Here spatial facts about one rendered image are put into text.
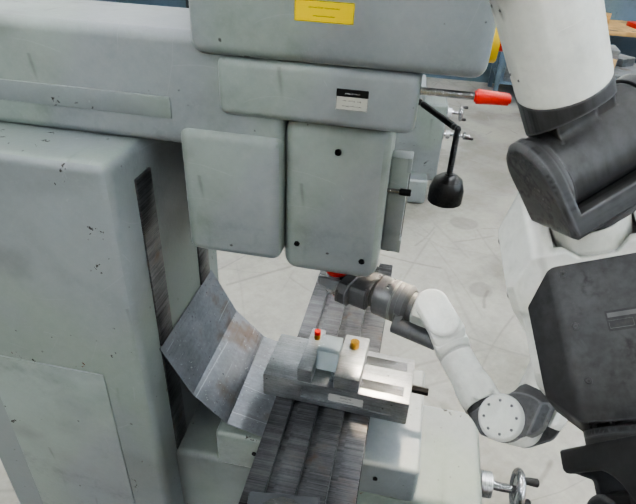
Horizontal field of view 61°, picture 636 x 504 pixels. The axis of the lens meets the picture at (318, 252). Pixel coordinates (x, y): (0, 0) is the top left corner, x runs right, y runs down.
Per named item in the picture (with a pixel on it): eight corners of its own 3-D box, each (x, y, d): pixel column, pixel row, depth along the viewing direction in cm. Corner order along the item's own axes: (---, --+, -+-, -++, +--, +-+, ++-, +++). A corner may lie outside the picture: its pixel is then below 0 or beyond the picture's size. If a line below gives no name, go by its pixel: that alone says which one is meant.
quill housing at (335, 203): (384, 233, 125) (402, 94, 108) (374, 285, 108) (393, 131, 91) (304, 221, 128) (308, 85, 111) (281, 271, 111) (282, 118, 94)
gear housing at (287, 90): (420, 93, 109) (427, 41, 103) (413, 137, 89) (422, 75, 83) (258, 77, 114) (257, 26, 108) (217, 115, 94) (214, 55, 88)
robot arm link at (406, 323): (404, 273, 114) (456, 292, 109) (408, 300, 122) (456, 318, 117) (379, 317, 109) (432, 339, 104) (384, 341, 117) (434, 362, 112)
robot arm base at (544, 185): (702, 192, 59) (624, 150, 68) (703, 92, 51) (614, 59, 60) (581, 265, 59) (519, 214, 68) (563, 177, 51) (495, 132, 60)
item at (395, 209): (400, 243, 116) (414, 151, 105) (399, 253, 113) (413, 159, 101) (382, 240, 117) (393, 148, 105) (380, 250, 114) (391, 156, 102)
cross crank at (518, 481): (526, 487, 155) (536, 461, 149) (531, 526, 145) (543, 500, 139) (469, 476, 158) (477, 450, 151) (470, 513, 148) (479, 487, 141)
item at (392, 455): (419, 397, 161) (425, 368, 154) (413, 505, 132) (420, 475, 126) (256, 368, 168) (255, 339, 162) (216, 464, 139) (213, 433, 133)
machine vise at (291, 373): (411, 379, 140) (418, 347, 134) (405, 425, 127) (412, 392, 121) (281, 352, 146) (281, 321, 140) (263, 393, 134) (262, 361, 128)
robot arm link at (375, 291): (364, 252, 123) (412, 269, 117) (361, 286, 128) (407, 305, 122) (334, 279, 114) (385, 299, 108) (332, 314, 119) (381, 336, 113)
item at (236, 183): (306, 206, 128) (309, 97, 114) (279, 263, 108) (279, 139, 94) (229, 196, 131) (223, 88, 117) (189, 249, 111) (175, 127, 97)
